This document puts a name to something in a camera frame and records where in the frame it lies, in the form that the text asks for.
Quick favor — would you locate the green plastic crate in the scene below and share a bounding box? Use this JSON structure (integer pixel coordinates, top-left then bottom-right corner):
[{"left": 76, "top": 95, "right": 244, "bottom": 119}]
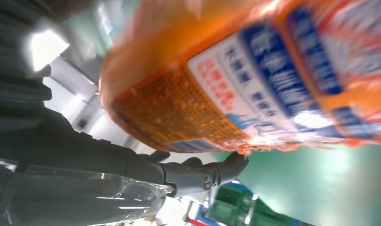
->
[{"left": 206, "top": 184, "right": 303, "bottom": 226}]

